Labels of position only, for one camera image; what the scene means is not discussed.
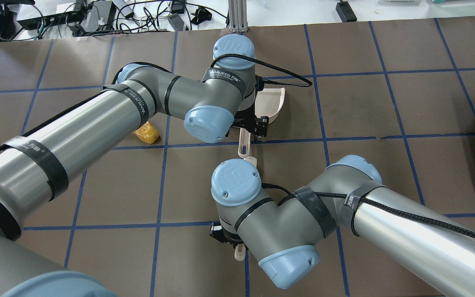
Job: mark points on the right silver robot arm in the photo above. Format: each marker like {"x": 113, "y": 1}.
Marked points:
{"x": 350, "y": 193}

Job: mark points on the black power adapter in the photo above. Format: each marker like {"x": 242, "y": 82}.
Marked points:
{"x": 99, "y": 16}

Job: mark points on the aluminium frame post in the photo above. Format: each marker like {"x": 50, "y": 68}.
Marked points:
{"x": 237, "y": 16}

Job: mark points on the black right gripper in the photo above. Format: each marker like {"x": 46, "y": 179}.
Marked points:
{"x": 221, "y": 234}

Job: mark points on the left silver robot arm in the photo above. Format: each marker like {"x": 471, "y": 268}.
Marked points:
{"x": 38, "y": 166}

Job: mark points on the beige plastic dustpan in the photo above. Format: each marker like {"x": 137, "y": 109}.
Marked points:
{"x": 267, "y": 106}

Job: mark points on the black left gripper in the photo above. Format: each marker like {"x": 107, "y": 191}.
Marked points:
{"x": 258, "y": 125}

